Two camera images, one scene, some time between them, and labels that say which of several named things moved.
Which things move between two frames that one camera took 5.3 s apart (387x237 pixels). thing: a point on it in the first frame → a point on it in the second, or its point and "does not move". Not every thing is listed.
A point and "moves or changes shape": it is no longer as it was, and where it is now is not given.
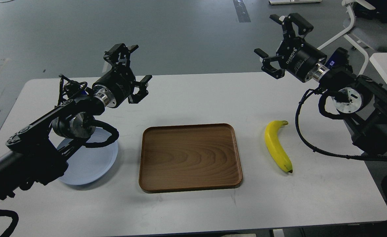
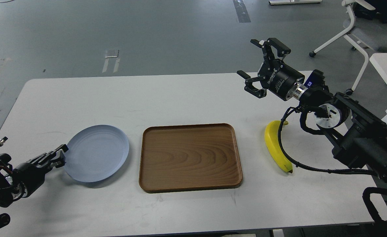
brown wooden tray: x=180 y=157 does not move
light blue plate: x=94 y=163 moves or changes shape
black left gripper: x=116 y=86 → x=32 y=177
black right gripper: x=303 y=60 → x=279 y=78
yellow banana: x=272 y=139 does not move
